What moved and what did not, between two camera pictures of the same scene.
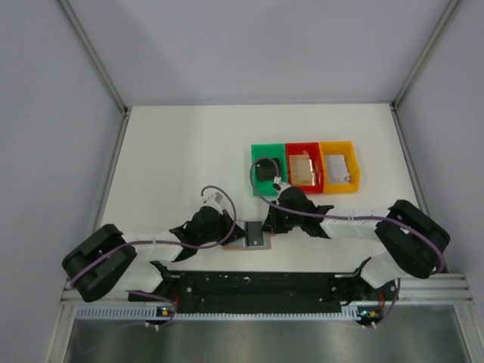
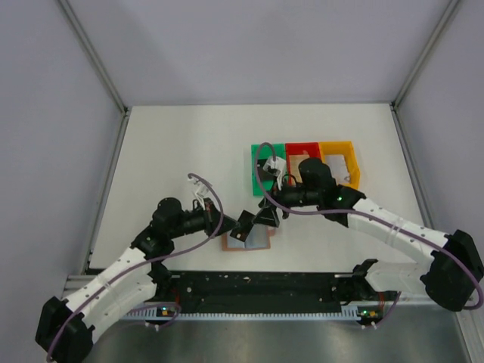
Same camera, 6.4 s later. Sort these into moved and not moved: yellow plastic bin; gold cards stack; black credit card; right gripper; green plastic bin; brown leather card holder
Moved: black credit card; right gripper
Not moved: brown leather card holder; yellow plastic bin; gold cards stack; green plastic bin
